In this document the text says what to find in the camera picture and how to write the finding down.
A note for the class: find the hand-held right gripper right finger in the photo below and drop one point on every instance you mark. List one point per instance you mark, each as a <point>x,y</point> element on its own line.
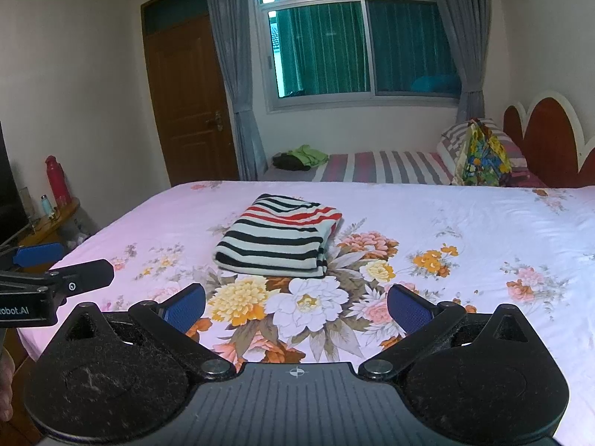
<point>409,309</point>

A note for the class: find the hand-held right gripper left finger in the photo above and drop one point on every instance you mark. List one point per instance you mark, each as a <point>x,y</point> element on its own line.
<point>183,309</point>

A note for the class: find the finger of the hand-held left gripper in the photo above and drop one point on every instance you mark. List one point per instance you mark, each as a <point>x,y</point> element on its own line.
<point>83,277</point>
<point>37,253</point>

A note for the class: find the striped knit sweater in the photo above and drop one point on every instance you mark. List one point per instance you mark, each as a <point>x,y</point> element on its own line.
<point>274,241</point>

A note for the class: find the person's left hand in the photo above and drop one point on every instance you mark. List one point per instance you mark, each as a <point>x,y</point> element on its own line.
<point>4,381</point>

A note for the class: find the wooden side cabinet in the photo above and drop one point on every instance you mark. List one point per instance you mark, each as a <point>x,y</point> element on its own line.
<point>60,221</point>

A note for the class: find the small pale bottle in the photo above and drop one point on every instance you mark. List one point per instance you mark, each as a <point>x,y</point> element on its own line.
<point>46,207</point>

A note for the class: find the black television screen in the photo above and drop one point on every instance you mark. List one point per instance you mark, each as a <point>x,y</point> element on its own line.
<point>9,195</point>

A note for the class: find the red water bottle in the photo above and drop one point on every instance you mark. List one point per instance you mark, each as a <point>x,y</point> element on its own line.
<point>56,181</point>

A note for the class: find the bed with floral sheet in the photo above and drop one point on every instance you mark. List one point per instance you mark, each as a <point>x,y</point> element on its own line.
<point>488,232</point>

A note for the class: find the bed with striped sheet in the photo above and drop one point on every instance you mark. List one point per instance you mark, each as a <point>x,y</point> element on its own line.
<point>386,167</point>

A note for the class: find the colourful printed bag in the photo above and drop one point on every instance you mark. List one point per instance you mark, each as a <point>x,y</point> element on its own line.
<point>481,158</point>

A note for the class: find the striped pillow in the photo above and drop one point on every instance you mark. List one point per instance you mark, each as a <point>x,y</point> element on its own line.
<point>448,141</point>

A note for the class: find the dark garment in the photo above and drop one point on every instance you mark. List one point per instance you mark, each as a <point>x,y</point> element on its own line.
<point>284,162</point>

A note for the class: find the green garment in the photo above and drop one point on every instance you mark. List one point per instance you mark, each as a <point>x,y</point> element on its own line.
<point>310,155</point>

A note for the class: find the brown wooden door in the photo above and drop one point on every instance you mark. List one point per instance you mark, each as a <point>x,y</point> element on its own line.
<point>186,102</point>

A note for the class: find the red scalloped headboard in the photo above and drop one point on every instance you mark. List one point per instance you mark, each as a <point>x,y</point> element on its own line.
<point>553,139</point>

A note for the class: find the grey curtain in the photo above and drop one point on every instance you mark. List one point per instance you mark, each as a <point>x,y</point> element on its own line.
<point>469,32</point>
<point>237,55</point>

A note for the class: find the sliding glass window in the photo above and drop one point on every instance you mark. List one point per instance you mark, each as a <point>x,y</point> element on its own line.
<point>325,46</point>

